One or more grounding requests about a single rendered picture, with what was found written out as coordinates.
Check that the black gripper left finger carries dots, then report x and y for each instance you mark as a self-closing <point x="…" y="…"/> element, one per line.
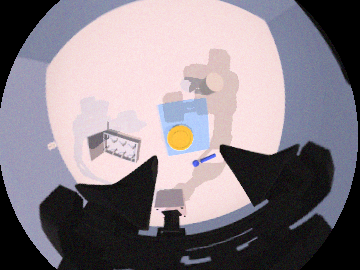
<point x="132" y="196"/>

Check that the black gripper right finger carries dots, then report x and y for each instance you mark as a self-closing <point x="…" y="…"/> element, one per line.
<point x="256" y="171"/>

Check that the yellow plate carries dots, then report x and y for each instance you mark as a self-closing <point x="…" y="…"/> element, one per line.
<point x="180" y="138"/>

